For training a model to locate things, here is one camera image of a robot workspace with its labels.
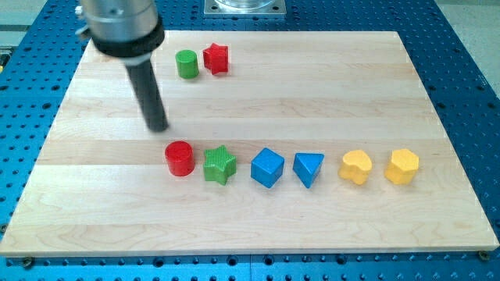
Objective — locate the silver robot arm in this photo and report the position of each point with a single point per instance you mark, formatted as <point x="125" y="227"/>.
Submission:
<point x="129" y="30"/>

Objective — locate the blue cube block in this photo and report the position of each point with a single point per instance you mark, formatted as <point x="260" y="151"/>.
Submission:
<point x="267" y="167"/>

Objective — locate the yellow heart block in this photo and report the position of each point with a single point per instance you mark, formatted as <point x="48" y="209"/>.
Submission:
<point x="356" y="166"/>

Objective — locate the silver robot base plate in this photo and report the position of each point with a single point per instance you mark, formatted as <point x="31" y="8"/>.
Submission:
<point x="244" y="7"/>

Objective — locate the red cylinder block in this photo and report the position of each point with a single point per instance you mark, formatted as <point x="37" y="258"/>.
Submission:
<point x="180" y="158"/>

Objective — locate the red star block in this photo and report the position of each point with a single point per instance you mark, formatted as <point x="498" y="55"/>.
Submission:
<point x="216" y="58"/>

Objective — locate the blue triangle block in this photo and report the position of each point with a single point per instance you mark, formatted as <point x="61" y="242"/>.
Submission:
<point x="307" y="167"/>

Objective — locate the green star block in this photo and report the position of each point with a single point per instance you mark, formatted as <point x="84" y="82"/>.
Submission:
<point x="219" y="165"/>

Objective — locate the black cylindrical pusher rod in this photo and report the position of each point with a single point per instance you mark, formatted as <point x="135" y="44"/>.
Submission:
<point x="143" y="81"/>

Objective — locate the light wooden board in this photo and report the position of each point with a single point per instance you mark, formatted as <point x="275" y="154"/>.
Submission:
<point x="101" y="185"/>

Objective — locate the green cylinder block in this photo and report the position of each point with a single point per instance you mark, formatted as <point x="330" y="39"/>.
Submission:
<point x="187" y="64"/>

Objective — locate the blue perforated metal base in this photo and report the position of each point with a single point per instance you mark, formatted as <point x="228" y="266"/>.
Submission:
<point x="41" y="68"/>

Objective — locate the yellow hexagon block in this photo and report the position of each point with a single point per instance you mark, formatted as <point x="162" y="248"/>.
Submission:
<point x="402" y="166"/>

